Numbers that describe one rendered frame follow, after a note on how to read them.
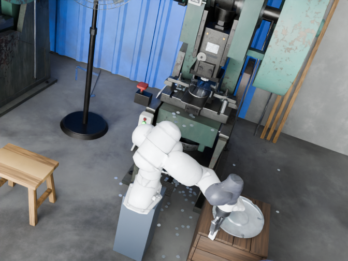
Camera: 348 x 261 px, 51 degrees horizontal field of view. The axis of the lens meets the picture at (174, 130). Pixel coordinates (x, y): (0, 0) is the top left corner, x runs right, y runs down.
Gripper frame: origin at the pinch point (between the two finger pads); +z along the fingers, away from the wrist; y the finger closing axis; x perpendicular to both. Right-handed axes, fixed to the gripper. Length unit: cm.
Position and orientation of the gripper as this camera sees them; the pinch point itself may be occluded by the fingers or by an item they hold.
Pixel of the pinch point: (213, 233)
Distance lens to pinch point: 193.2
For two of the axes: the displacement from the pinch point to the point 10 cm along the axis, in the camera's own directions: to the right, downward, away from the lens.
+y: -6.3, 3.2, -7.0
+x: 7.4, 5.1, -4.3
